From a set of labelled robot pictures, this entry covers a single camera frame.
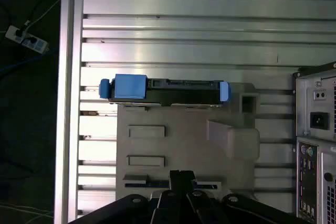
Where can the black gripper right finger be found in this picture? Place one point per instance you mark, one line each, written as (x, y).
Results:
(236, 208)

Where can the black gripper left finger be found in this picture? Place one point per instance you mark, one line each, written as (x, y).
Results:
(123, 209)

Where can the hard disk in blue carrier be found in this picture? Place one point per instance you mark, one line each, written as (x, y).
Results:
(183, 93)

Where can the dark RAM stick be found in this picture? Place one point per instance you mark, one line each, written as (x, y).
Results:
(157, 184)

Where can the grey plastic parts rack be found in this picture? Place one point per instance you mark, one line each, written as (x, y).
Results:
(183, 134)

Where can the silver PC case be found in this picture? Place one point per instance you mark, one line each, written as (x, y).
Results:
(326, 182)

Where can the silver power supply unit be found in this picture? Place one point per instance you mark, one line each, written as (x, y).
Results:
(302, 108)

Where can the white power strip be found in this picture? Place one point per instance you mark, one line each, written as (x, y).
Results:
(11, 33)

